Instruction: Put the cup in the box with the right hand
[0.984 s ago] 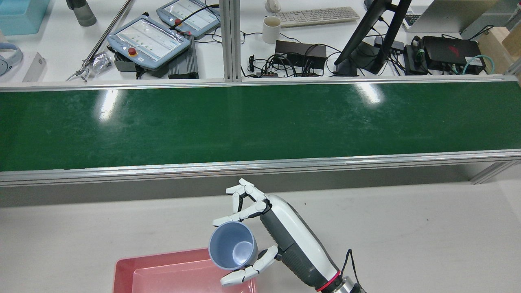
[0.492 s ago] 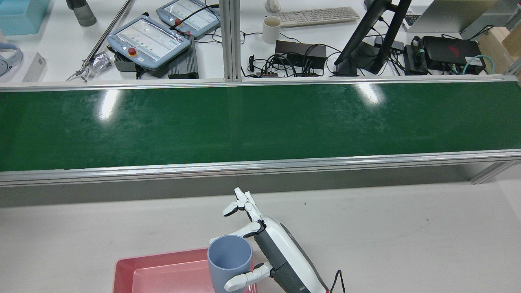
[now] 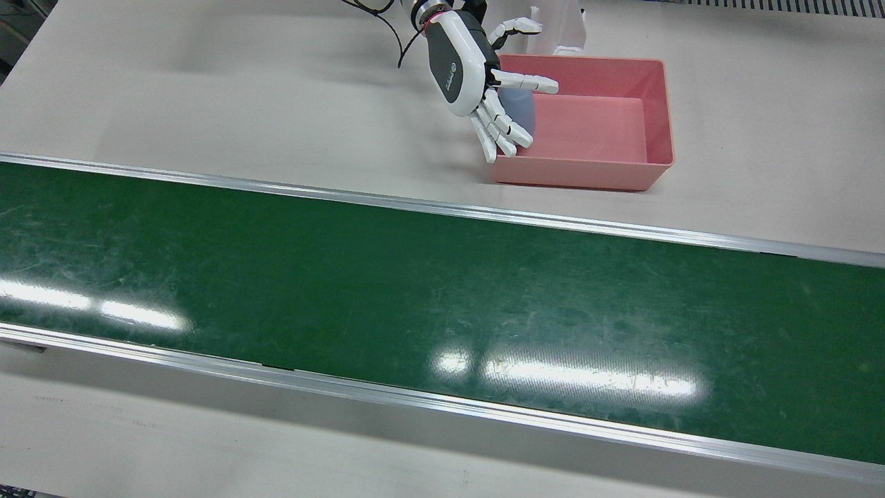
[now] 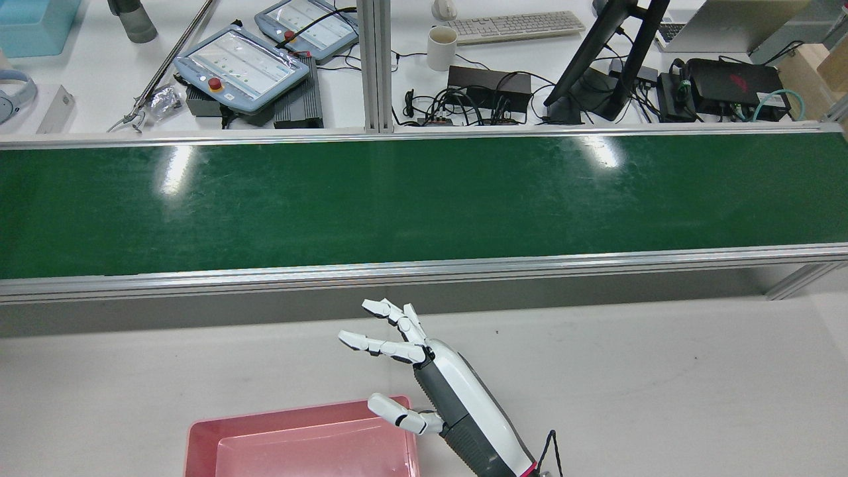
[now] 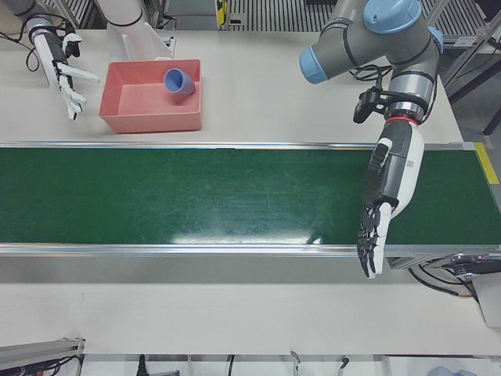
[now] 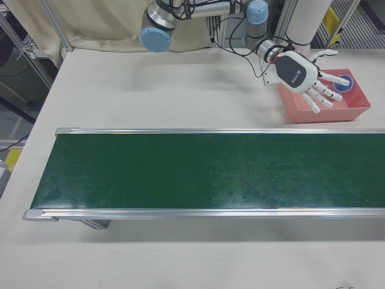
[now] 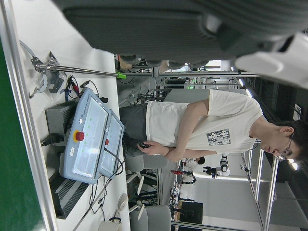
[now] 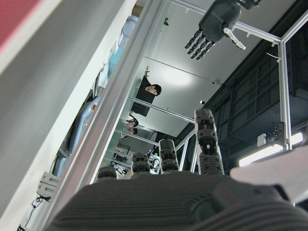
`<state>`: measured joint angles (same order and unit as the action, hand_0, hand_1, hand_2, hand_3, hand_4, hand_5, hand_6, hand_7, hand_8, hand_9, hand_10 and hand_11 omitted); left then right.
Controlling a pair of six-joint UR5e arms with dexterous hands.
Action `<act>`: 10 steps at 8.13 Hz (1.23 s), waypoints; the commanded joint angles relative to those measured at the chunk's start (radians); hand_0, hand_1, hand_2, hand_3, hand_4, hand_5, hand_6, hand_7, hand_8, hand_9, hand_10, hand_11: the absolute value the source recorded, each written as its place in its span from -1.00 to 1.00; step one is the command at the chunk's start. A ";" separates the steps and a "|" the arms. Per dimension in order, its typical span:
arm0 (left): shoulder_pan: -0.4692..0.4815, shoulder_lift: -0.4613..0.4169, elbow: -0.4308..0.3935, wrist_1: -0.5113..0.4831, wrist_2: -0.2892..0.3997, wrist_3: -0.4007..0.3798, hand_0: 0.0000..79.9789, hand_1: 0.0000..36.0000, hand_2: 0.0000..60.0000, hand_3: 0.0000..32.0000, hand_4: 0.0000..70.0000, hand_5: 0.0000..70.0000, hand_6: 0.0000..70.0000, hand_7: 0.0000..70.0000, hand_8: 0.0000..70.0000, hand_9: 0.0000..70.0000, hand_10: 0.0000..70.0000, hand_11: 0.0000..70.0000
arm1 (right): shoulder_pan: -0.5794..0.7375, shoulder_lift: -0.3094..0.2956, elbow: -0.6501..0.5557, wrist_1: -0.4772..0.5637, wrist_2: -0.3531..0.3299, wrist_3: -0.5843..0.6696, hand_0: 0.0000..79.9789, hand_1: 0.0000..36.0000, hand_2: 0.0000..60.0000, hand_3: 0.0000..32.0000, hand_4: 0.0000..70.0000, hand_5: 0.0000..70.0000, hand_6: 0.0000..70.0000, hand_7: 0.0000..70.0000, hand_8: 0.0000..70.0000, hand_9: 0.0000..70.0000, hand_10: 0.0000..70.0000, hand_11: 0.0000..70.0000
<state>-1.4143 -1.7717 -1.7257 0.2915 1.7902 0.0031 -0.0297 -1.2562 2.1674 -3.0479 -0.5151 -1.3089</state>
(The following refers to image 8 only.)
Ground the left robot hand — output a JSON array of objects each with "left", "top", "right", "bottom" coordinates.
[{"left": 184, "top": 0, "right": 246, "bottom": 61}]

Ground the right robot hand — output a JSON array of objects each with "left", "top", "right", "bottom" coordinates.
[{"left": 44, "top": 108, "right": 308, "bottom": 231}]

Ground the small white mounted box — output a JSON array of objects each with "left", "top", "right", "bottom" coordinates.
[{"left": 256, "top": 133, "right": 267, "bottom": 147}]

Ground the pink plastic box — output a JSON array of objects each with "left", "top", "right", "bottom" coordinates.
[{"left": 0, "top": 0, "right": 46, "bottom": 56}]

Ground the distant person dark hair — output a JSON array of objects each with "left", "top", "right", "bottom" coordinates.
[{"left": 125, "top": 114, "right": 140, "bottom": 128}]

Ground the light blue teach pendant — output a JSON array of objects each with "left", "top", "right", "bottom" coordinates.
[
  {"left": 53, "top": 155, "right": 71, "bottom": 178},
  {"left": 68, "top": 96, "right": 101, "bottom": 158}
]

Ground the person in black top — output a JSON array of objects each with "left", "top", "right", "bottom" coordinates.
[{"left": 131, "top": 76, "right": 162, "bottom": 117}]

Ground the light blue plastic container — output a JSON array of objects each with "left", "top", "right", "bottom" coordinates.
[{"left": 107, "top": 47, "right": 126, "bottom": 73}]

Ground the green conveyor belt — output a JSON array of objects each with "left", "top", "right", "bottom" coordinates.
[{"left": 37, "top": 0, "right": 169, "bottom": 231}]

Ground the bright ceiling light panel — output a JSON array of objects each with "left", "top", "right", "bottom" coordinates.
[{"left": 238, "top": 131, "right": 304, "bottom": 167}]

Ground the aluminium cage frame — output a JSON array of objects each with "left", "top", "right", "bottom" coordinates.
[{"left": 127, "top": 0, "right": 293, "bottom": 174}]

